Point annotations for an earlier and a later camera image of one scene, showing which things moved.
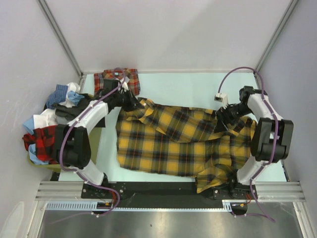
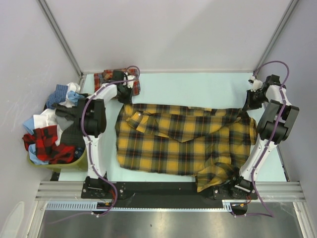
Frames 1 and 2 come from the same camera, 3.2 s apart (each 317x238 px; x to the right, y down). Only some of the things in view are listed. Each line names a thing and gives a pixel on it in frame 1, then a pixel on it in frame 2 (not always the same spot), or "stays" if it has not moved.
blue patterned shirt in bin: [58, 96] stays
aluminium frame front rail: [72, 191] stays
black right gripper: [223, 118] -> [249, 104]
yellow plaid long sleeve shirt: [156, 138] stays
